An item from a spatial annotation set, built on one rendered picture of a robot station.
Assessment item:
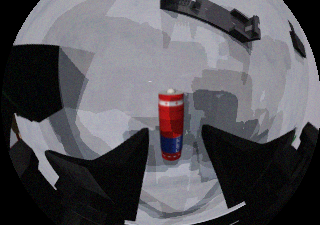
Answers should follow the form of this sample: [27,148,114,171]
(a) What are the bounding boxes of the red and blue battery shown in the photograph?
[159,89,185,161]

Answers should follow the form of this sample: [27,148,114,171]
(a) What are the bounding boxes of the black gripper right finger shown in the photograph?
[201,124,296,209]

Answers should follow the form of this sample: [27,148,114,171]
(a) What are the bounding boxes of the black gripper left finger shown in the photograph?
[44,128,149,222]

